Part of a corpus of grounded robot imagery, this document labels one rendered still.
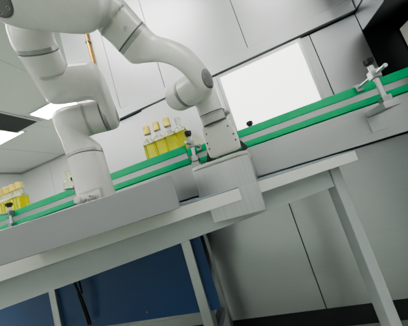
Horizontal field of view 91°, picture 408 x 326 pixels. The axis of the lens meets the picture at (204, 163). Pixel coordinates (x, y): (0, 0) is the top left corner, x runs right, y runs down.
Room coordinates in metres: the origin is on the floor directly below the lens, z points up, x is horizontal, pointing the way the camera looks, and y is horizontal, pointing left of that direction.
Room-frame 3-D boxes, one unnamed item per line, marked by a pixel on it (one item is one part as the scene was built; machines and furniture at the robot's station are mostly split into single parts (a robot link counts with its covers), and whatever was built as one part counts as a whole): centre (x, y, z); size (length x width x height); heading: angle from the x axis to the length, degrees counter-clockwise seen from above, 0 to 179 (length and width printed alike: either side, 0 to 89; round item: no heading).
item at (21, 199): (1.22, 1.15, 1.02); 0.06 x 0.06 x 0.28; 75
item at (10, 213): (1.01, 1.06, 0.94); 0.07 x 0.04 x 0.13; 165
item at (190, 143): (0.79, 0.02, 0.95); 0.17 x 0.03 x 0.12; 165
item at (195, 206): (1.20, 0.47, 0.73); 1.58 x 1.52 x 0.04; 104
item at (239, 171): (0.69, -0.07, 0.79); 0.27 x 0.17 x 0.08; 165
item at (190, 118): (1.01, -0.18, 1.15); 0.90 x 0.03 x 0.34; 75
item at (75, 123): (0.56, 0.32, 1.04); 0.13 x 0.10 x 0.16; 106
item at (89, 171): (0.55, 0.32, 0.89); 0.16 x 0.13 x 0.15; 10
